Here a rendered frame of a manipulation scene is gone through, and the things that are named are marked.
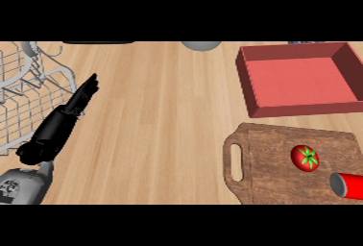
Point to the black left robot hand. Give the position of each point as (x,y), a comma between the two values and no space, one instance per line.
(55,128)

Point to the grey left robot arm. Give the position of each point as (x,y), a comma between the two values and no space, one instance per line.
(24,186)

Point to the brown wooden cutting board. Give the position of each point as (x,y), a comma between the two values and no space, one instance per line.
(280,166)

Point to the red tomato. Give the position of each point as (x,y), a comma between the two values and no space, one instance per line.
(305,158)

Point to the red cardboard box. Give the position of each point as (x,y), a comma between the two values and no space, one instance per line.
(299,78)

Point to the grey round object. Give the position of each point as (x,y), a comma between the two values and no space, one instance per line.
(201,45)

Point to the dark blue object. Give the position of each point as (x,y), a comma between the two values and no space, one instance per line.
(306,42)

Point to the red can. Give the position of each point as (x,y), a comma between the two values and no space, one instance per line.
(349,185)

